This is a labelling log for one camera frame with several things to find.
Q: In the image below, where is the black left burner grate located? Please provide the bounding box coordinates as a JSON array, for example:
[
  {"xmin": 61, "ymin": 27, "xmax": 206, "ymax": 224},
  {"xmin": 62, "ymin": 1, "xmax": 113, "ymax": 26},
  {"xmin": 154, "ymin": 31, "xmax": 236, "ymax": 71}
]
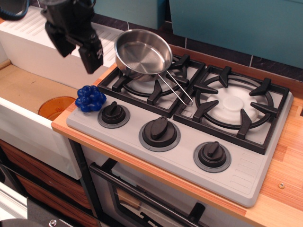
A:
[{"xmin": 98, "ymin": 54, "xmax": 205, "ymax": 118}]

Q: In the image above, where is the black left stove knob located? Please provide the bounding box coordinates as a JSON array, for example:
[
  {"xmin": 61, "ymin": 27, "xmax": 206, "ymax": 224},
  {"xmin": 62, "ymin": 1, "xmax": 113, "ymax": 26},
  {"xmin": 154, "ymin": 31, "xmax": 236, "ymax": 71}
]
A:
[{"xmin": 98, "ymin": 101, "xmax": 130, "ymax": 129}]

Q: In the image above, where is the black stove knob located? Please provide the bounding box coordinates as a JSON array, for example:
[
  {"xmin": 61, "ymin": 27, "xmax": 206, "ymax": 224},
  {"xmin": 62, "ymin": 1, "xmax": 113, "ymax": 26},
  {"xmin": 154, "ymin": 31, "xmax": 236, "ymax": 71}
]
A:
[
  {"xmin": 98, "ymin": 101, "xmax": 130, "ymax": 129},
  {"xmin": 193, "ymin": 141, "xmax": 232, "ymax": 173},
  {"xmin": 139, "ymin": 116, "xmax": 181, "ymax": 152}
]

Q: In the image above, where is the blue toy blueberry cluster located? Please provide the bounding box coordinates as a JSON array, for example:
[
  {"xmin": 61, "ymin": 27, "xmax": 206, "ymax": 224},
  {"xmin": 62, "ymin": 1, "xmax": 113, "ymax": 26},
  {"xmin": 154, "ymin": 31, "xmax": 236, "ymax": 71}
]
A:
[{"xmin": 75, "ymin": 85, "xmax": 107, "ymax": 113}]

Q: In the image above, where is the black middle stove knob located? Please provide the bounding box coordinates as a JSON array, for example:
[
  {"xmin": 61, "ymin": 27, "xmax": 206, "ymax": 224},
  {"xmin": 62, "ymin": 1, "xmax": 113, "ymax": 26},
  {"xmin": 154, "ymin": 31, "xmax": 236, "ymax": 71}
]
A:
[{"xmin": 139, "ymin": 116, "xmax": 181, "ymax": 152}]

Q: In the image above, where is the grey toy stove top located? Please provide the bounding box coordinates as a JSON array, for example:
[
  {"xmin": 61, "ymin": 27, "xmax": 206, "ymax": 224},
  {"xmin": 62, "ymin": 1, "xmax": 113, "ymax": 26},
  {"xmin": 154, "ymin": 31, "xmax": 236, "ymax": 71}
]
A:
[{"xmin": 67, "ymin": 55, "xmax": 293, "ymax": 207}]

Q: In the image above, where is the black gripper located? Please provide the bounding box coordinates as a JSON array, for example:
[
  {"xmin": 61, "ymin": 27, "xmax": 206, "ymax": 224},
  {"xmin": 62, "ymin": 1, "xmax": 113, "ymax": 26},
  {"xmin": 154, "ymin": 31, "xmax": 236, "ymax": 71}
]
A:
[{"xmin": 41, "ymin": 0, "xmax": 104, "ymax": 74}]

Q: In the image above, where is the stainless steel pan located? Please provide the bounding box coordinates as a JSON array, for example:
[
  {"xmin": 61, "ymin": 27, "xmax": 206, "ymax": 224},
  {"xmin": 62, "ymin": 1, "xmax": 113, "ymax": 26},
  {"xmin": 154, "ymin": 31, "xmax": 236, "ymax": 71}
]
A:
[{"xmin": 114, "ymin": 29, "xmax": 194, "ymax": 106}]

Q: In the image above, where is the oven door with handle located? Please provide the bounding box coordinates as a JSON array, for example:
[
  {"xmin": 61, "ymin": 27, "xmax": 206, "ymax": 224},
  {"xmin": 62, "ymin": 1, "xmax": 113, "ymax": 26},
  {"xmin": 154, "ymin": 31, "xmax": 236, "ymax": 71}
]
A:
[{"xmin": 88, "ymin": 158, "xmax": 244, "ymax": 227}]

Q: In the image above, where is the black right stove knob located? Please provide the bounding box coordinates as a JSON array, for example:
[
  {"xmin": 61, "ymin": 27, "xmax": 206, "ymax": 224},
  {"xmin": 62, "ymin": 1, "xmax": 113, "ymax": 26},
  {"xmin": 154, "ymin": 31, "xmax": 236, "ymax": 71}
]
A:
[{"xmin": 193, "ymin": 141, "xmax": 232, "ymax": 173}]

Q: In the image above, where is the white toy sink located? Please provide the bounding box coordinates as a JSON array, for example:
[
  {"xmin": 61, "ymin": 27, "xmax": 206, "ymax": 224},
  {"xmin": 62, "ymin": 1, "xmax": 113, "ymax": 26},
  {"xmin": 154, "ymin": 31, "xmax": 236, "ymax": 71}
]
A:
[{"xmin": 0, "ymin": 7, "xmax": 120, "ymax": 180}]

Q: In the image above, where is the black right burner grate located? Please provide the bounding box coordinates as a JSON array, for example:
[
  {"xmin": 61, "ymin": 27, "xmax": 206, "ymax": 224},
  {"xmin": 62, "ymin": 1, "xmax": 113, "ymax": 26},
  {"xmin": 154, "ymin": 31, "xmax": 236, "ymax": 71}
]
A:
[{"xmin": 173, "ymin": 66, "xmax": 293, "ymax": 155}]

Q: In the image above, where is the orange plastic bowl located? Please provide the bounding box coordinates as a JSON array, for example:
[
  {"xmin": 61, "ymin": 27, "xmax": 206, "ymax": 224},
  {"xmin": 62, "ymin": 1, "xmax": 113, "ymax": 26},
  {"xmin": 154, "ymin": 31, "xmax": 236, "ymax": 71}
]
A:
[{"xmin": 38, "ymin": 96, "xmax": 76, "ymax": 121}]

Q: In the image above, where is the wooden drawer cabinet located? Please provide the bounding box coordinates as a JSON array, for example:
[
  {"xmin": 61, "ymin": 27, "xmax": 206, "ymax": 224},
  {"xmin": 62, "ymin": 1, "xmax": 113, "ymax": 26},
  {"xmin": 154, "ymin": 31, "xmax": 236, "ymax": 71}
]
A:
[{"xmin": 0, "ymin": 141, "xmax": 100, "ymax": 227}]

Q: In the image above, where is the black burner grate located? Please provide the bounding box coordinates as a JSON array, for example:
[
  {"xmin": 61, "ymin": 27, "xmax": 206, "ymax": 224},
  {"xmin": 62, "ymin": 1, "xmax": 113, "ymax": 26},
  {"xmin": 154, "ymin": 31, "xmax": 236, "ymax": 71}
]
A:
[
  {"xmin": 98, "ymin": 54, "xmax": 205, "ymax": 118},
  {"xmin": 173, "ymin": 66, "xmax": 293, "ymax": 155}
]

